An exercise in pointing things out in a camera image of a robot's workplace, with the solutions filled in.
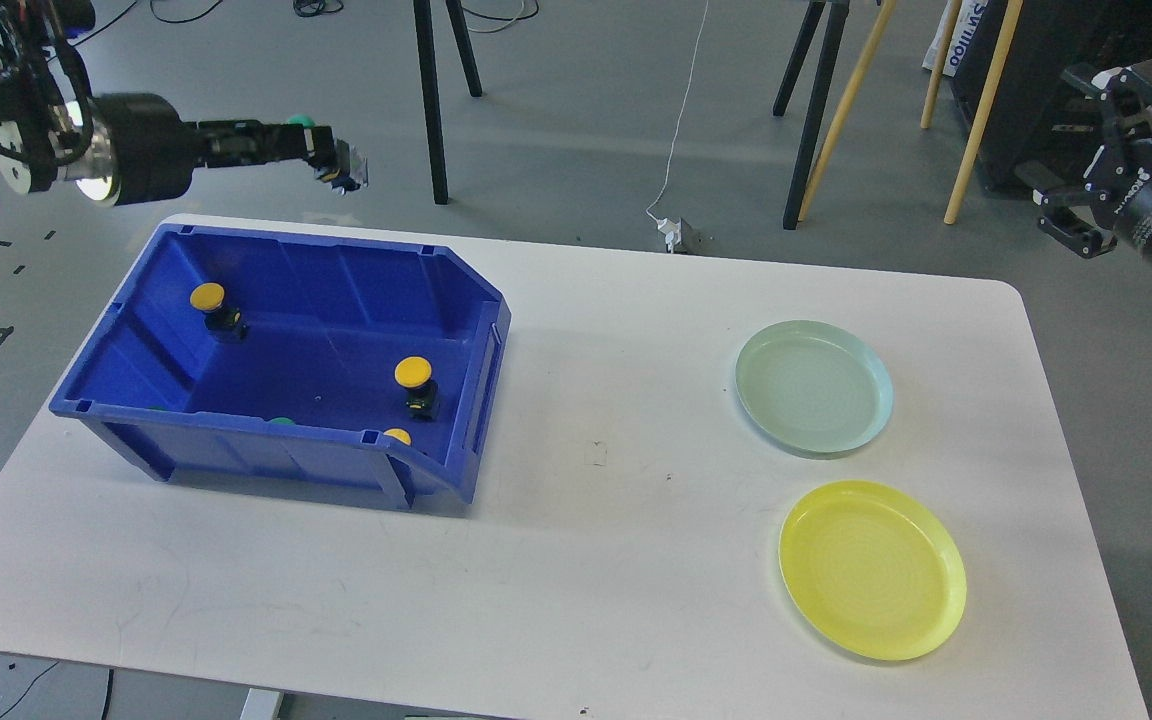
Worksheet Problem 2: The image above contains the yellow button front edge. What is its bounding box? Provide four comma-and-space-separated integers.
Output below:
381, 427, 412, 446

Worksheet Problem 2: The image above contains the black equipment cabinet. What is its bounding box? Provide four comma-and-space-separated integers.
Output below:
973, 1, 1152, 194

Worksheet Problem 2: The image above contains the green push button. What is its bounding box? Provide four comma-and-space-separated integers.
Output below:
288, 114, 369, 195

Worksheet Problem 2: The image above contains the white table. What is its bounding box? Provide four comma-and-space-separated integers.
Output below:
0, 234, 1147, 719

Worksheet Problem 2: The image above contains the black tripod left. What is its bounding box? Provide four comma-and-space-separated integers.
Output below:
412, 1, 483, 206

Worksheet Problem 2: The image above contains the yellow plate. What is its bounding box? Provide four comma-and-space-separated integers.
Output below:
776, 479, 968, 664

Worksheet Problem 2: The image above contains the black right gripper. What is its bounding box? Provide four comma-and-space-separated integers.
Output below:
1015, 59, 1152, 265

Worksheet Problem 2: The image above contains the white cable on floor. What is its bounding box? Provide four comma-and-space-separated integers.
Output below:
646, 0, 711, 223

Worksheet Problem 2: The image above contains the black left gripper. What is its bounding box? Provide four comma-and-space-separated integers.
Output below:
86, 94, 338, 209

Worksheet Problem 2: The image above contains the blue plastic storage bin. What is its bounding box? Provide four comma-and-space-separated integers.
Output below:
50, 222, 509, 510

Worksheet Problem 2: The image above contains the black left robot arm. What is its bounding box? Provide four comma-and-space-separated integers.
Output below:
0, 1, 367, 209

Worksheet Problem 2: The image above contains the light green plate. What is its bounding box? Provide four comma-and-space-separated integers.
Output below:
733, 319, 895, 458

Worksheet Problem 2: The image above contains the yellow button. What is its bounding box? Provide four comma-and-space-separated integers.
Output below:
393, 355, 438, 420
189, 282, 248, 343

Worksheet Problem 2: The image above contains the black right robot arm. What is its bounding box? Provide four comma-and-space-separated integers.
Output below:
1015, 59, 1152, 265

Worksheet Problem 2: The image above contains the white power adapter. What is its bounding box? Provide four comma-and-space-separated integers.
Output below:
655, 218, 703, 255

